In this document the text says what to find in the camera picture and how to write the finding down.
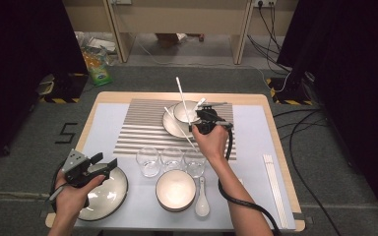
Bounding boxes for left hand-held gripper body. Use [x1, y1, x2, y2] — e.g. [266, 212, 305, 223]
[61, 148, 111, 189]

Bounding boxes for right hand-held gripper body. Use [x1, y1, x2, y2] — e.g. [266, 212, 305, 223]
[195, 101, 228, 136]

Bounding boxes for single white chopstick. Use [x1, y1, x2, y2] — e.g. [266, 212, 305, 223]
[175, 77, 193, 127]
[163, 106, 198, 151]

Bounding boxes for white bowl with dark rim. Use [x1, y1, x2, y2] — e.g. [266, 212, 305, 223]
[157, 198, 196, 213]
[172, 100, 205, 125]
[156, 169, 197, 210]

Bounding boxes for white plate with dark rim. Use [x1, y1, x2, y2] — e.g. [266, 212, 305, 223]
[161, 103, 208, 140]
[78, 165, 129, 221]

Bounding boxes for bundle of white chopsticks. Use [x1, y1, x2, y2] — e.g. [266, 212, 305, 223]
[263, 154, 289, 229]

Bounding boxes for person's right hand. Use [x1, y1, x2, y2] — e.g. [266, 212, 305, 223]
[191, 123, 230, 165]

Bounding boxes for person's left hand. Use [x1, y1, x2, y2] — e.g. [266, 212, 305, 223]
[53, 170, 106, 217]

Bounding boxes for clear drinking glass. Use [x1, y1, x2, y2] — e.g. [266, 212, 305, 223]
[183, 147, 208, 179]
[160, 147, 184, 172]
[136, 147, 160, 178]

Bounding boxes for striped grey placemat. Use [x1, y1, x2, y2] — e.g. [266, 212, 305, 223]
[112, 98, 238, 161]

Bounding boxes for black yellow striped stand base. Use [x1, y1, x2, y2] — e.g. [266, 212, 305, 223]
[37, 72, 90, 104]
[265, 77, 316, 106]

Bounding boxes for green snack bag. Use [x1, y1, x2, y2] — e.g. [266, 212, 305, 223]
[83, 45, 113, 87]

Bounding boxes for brown cardboard box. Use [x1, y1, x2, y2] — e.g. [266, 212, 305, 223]
[155, 32, 189, 49]

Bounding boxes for pale blue table mat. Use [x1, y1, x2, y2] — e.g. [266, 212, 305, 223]
[56, 102, 296, 232]

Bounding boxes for beige wooden desk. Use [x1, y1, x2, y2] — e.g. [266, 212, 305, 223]
[62, 0, 299, 66]

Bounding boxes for black curtain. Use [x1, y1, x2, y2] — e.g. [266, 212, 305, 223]
[277, 0, 378, 227]
[0, 0, 90, 168]

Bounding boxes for clear plastic bags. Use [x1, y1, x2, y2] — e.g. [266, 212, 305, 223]
[74, 30, 117, 55]

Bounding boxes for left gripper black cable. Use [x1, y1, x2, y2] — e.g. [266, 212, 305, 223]
[45, 160, 70, 210]

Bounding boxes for long black floor cable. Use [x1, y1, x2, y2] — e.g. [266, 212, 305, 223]
[287, 108, 343, 236]

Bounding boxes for white wall socket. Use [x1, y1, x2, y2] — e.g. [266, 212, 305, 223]
[252, 0, 278, 8]

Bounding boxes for black power cable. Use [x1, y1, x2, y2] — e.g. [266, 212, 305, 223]
[267, 0, 282, 53]
[257, 0, 284, 53]

